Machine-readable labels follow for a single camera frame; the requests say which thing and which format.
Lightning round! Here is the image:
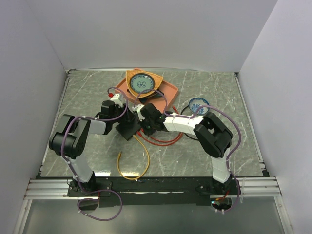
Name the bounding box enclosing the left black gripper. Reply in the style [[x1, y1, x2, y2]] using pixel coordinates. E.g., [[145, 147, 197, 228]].
[[111, 104, 137, 124]]

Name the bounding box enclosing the black network switch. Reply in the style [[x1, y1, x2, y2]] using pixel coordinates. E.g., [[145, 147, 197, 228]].
[[115, 117, 141, 141]]

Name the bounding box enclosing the yellow ethernet cable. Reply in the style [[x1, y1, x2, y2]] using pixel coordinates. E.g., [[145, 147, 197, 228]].
[[117, 135, 151, 181]]

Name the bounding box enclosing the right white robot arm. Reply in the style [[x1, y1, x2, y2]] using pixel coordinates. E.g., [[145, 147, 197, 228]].
[[133, 103, 233, 195]]

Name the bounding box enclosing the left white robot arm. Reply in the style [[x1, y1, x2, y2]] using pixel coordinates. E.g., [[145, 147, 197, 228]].
[[48, 100, 136, 196]]

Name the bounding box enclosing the dark plate under basket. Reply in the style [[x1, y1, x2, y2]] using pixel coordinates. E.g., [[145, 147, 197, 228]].
[[126, 89, 161, 99]]

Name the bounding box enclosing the salmon plastic tray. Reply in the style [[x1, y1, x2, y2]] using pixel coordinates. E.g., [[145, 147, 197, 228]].
[[116, 68, 179, 111]]

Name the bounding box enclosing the teal patterned plate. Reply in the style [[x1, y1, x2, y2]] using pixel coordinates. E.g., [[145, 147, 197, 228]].
[[130, 73, 155, 93]]

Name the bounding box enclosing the woven bamboo basket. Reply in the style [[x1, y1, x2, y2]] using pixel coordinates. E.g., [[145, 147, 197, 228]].
[[125, 70, 163, 98]]

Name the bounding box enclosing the blue white porcelain bowl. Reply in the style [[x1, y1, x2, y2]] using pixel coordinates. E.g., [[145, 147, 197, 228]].
[[188, 97, 209, 116]]

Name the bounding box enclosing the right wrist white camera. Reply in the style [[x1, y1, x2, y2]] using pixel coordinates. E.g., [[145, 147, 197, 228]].
[[132, 104, 145, 121]]

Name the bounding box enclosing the wrist white camera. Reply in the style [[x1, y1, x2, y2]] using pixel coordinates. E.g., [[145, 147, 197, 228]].
[[132, 104, 145, 121], [108, 93, 124, 107]]

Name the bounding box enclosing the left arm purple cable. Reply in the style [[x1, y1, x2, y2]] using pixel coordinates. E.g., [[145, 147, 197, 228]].
[[60, 87, 129, 193]]

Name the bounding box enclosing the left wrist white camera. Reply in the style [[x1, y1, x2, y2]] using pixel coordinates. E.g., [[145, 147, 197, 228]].
[[108, 93, 124, 107]]

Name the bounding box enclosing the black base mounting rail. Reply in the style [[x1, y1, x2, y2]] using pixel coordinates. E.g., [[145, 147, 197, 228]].
[[67, 176, 241, 208]]

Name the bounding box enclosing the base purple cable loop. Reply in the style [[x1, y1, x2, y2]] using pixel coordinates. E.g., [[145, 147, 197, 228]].
[[77, 190, 123, 222]]

